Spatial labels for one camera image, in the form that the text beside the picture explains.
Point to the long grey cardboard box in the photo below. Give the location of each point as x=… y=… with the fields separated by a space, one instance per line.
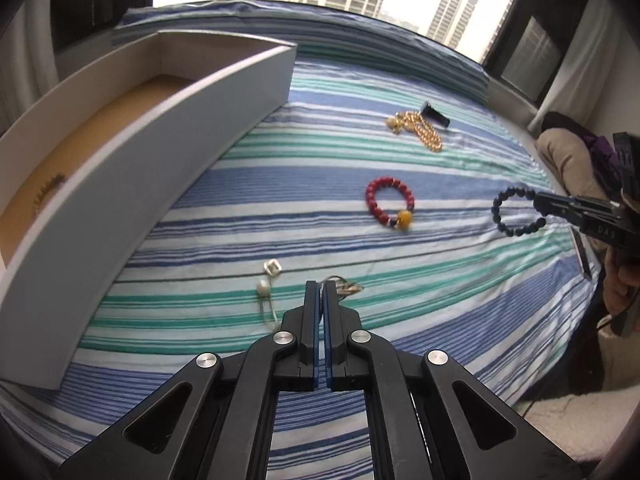
x=150 y=170

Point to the purple cloth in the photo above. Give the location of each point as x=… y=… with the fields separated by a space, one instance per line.
x=602 y=147

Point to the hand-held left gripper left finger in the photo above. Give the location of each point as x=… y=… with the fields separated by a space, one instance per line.
x=314 y=310

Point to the small black cylinder clip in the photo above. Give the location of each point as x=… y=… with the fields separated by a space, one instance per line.
x=436 y=113

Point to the blue green striped bed sheet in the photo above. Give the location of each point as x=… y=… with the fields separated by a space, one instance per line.
x=450 y=310

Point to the pearl drop earring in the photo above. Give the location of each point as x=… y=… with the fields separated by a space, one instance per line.
x=261 y=289

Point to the person's right hand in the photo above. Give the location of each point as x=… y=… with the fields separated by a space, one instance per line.
x=622 y=280

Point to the beige cushion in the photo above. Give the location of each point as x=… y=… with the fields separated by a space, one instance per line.
x=565 y=155

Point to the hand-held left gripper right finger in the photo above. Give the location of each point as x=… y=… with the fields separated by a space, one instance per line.
x=330 y=310

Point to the white fluffy blanket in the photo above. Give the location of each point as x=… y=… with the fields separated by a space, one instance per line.
x=565 y=425

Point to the twin apartment towers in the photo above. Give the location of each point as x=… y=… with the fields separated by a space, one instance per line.
x=450 y=20

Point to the dark window blind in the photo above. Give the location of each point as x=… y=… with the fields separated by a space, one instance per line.
x=530 y=55
x=100 y=0

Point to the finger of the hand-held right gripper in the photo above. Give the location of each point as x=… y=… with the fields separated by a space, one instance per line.
x=560 y=200
x=567 y=213

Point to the small silver square buckle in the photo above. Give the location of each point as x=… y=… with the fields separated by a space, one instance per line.
x=272 y=267

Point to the white curtain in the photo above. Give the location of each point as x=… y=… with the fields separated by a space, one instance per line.
x=565 y=85
x=25 y=60

